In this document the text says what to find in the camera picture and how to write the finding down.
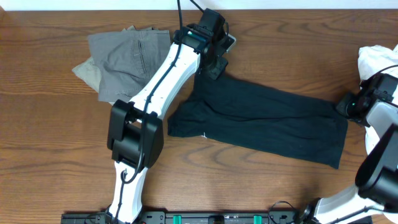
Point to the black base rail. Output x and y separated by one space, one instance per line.
274 215

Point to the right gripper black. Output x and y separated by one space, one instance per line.
341 107

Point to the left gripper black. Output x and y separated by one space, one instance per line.
214 72

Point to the grey folded shorts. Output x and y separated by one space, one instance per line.
127 60

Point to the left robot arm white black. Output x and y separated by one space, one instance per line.
135 134

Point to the dark teal t-shirt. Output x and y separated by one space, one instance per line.
258 117

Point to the beige folded garment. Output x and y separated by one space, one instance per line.
89 73

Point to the white crumpled garment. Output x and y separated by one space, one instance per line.
371 60

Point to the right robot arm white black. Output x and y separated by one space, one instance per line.
375 189

